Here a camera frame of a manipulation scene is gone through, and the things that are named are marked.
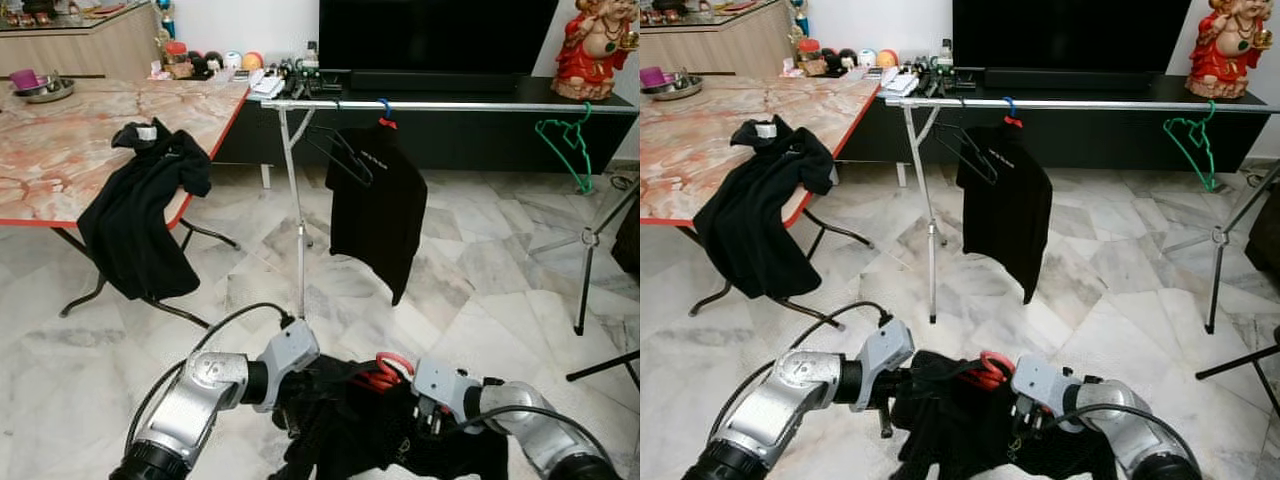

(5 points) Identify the red plastic hanger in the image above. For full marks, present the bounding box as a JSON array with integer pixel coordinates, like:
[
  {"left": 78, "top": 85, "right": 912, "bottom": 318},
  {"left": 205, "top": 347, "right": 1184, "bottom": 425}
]
[
  {"left": 350, "top": 351, "right": 416, "bottom": 393},
  {"left": 955, "top": 350, "right": 1016, "bottom": 391}
]

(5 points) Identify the black mesh shirt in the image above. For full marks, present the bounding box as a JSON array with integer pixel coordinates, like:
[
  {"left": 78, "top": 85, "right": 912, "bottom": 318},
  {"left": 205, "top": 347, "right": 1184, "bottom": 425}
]
[
  {"left": 268, "top": 352, "right": 511, "bottom": 480},
  {"left": 888, "top": 350, "right": 1121, "bottom": 480}
]

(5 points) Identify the black shirt with green logo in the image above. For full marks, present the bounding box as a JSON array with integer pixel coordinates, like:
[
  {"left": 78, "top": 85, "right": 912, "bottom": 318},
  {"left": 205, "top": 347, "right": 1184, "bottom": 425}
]
[
  {"left": 693, "top": 115, "right": 836, "bottom": 299},
  {"left": 77, "top": 118, "right": 214, "bottom": 303}
]

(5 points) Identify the green hanger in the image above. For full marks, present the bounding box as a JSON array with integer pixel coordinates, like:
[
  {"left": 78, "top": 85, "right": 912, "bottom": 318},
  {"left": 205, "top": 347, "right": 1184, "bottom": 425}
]
[
  {"left": 534, "top": 100, "right": 596, "bottom": 196},
  {"left": 1162, "top": 100, "right": 1219, "bottom": 193}
]

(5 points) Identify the black TV console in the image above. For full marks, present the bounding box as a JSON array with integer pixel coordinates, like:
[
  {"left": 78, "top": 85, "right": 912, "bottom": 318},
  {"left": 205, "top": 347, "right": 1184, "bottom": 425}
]
[
  {"left": 215, "top": 75, "right": 641, "bottom": 173},
  {"left": 848, "top": 73, "right": 1280, "bottom": 173}
]

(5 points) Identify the marble pattern folding table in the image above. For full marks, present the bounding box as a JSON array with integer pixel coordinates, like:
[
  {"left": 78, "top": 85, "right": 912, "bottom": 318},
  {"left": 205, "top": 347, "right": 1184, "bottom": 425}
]
[
  {"left": 640, "top": 76, "right": 881, "bottom": 319},
  {"left": 0, "top": 78, "right": 251, "bottom": 329}
]

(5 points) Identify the black soundbar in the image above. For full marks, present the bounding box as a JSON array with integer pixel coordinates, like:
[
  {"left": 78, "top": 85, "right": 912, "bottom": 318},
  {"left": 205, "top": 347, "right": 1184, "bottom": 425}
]
[
  {"left": 983, "top": 67, "right": 1158, "bottom": 92},
  {"left": 348, "top": 69, "right": 523, "bottom": 94}
]

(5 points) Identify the metal bowl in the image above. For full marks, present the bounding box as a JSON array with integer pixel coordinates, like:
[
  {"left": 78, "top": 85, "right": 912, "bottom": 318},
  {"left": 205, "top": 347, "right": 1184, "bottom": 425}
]
[
  {"left": 643, "top": 74, "right": 704, "bottom": 101},
  {"left": 12, "top": 76, "right": 76, "bottom": 104}
]

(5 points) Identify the black television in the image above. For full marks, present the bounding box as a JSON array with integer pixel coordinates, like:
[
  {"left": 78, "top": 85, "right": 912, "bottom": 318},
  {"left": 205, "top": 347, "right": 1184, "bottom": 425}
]
[
  {"left": 952, "top": 0, "right": 1194, "bottom": 74},
  {"left": 318, "top": 0, "right": 561, "bottom": 76}
]

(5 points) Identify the red laughing buddha statue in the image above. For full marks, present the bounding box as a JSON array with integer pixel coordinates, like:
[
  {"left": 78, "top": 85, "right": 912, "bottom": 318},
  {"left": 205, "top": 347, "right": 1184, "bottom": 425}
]
[
  {"left": 1186, "top": 0, "right": 1275, "bottom": 100},
  {"left": 551, "top": 0, "right": 641, "bottom": 102}
]

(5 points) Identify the wooden drawer cabinet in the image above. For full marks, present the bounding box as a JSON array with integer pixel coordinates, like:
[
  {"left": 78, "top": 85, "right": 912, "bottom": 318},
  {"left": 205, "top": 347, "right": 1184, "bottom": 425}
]
[
  {"left": 0, "top": 3, "right": 166, "bottom": 83},
  {"left": 640, "top": 3, "right": 801, "bottom": 79}
]

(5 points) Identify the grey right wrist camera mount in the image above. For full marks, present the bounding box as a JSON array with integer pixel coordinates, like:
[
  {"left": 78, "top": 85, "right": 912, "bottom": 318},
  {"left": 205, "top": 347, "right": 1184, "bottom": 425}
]
[
  {"left": 411, "top": 358, "right": 483, "bottom": 421},
  {"left": 1010, "top": 355, "right": 1083, "bottom": 419}
]

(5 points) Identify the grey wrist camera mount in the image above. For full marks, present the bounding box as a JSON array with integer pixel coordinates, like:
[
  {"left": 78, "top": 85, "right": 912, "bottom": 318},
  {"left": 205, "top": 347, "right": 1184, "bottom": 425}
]
[
  {"left": 1010, "top": 355, "right": 1083, "bottom": 419},
  {"left": 855, "top": 318, "right": 916, "bottom": 409},
  {"left": 255, "top": 320, "right": 321, "bottom": 413},
  {"left": 411, "top": 358, "right": 483, "bottom": 421}
]

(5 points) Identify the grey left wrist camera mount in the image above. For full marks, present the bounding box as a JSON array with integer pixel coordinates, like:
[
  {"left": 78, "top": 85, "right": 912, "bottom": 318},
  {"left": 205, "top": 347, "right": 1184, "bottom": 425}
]
[
  {"left": 255, "top": 320, "right": 321, "bottom": 413},
  {"left": 855, "top": 318, "right": 916, "bottom": 409}
]

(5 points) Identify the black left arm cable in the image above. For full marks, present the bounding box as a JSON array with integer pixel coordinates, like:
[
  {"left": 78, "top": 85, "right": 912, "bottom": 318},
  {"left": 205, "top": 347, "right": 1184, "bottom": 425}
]
[
  {"left": 708, "top": 300, "right": 893, "bottom": 451},
  {"left": 125, "top": 303, "right": 296, "bottom": 451}
]

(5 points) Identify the black wire hanger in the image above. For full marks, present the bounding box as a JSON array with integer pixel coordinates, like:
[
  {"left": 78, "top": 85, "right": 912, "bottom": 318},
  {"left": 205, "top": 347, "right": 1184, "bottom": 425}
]
[
  {"left": 930, "top": 123, "right": 1001, "bottom": 187},
  {"left": 300, "top": 125, "right": 376, "bottom": 189}
]

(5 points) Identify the silver clothes rail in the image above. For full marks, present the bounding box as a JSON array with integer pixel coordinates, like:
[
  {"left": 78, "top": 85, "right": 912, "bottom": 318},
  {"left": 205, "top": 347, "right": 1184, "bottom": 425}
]
[
  {"left": 258, "top": 95, "right": 641, "bottom": 337},
  {"left": 885, "top": 93, "right": 1280, "bottom": 336}
]

